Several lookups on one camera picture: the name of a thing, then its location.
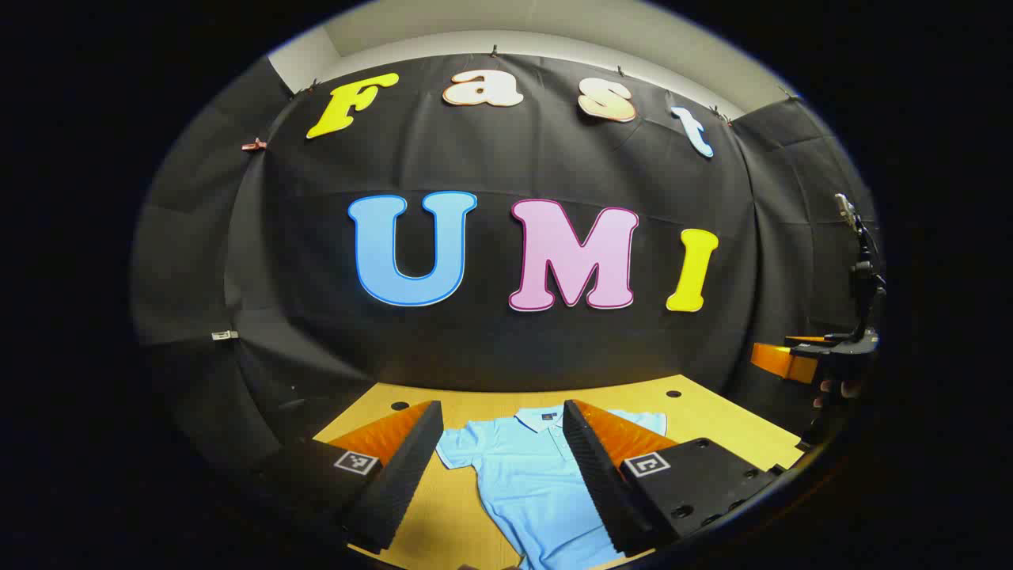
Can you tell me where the light blue polo T-shirt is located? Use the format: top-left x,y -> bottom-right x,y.
435,406 -> 668,570

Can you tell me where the black backdrop cloth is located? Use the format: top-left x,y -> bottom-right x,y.
131,51 -> 883,476

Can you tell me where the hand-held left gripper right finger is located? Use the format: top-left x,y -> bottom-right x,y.
562,399 -> 784,557

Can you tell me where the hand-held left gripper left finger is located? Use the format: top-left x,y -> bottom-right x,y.
253,400 -> 446,555

